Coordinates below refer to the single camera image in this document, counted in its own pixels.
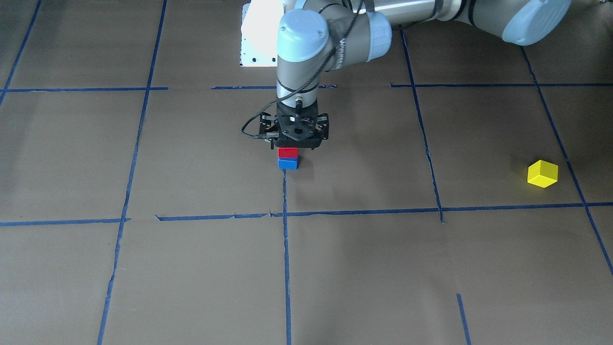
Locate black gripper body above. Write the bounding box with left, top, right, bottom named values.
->
left=259, top=105, right=330, bottom=150

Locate red wooden block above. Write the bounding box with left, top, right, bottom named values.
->
left=277, top=147, right=299, bottom=160

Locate blue wooden block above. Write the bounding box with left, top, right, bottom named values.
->
left=277, top=157, right=299, bottom=170

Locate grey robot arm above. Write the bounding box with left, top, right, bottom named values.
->
left=250, top=0, right=571, bottom=150

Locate brown paper table cover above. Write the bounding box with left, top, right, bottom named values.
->
left=1, top=0, right=612, bottom=345

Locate yellow wooden block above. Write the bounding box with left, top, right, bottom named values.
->
left=527, top=160, right=559, bottom=188

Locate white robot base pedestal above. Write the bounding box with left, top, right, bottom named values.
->
left=239, top=0, right=285, bottom=68

